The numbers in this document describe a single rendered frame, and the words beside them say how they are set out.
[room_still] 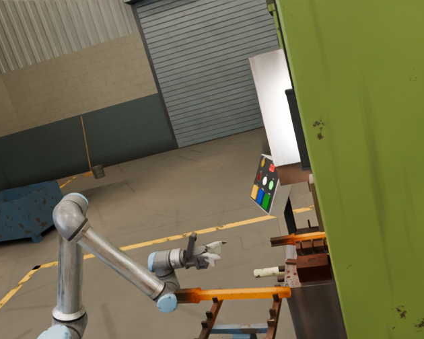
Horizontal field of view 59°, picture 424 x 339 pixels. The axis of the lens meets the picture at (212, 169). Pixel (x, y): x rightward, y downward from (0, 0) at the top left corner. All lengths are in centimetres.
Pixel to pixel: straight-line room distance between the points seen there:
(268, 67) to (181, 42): 822
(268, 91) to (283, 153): 23
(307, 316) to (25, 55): 1003
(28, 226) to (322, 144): 553
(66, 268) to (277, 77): 122
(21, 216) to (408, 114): 571
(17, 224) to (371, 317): 562
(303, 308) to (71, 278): 102
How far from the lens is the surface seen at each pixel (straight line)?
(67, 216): 164
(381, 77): 100
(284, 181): 148
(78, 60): 1029
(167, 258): 179
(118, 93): 998
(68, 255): 183
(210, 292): 138
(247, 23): 943
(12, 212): 629
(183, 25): 953
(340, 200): 106
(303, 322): 162
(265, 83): 135
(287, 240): 166
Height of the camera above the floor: 177
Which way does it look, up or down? 15 degrees down
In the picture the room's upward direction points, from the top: 16 degrees counter-clockwise
